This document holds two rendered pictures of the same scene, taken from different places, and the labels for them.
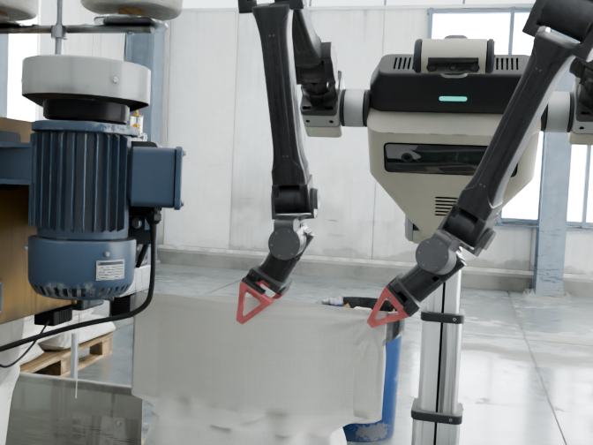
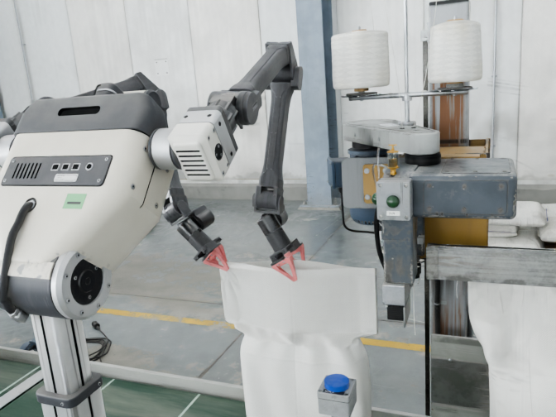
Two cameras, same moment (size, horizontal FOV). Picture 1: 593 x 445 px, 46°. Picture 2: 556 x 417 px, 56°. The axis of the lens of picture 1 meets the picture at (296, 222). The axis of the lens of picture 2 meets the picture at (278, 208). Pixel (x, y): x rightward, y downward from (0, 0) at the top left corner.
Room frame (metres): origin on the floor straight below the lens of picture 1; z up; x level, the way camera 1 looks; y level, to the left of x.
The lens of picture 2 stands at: (2.76, 0.26, 1.57)
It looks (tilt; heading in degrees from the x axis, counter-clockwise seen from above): 14 degrees down; 189
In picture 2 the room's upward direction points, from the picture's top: 4 degrees counter-clockwise
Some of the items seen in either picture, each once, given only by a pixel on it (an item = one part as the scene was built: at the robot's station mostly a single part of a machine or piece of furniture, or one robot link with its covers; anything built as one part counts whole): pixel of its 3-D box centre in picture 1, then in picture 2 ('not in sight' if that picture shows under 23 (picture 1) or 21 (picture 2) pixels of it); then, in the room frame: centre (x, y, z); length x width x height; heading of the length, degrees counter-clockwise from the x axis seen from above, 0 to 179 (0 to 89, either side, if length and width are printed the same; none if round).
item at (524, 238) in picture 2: not in sight; (497, 242); (-1.38, 1.34, 0.20); 0.67 x 0.44 x 0.15; 76
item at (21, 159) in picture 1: (18, 161); not in sight; (1.01, 0.40, 1.27); 0.12 x 0.09 x 0.09; 166
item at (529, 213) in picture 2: not in sight; (500, 213); (-1.37, 1.36, 0.44); 0.66 x 0.42 x 0.14; 73
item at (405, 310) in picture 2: (130, 302); (397, 309); (1.51, 0.35, 0.98); 0.09 x 0.05 x 0.05; 166
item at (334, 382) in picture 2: not in sight; (337, 384); (1.63, 0.20, 0.84); 0.06 x 0.06 x 0.02
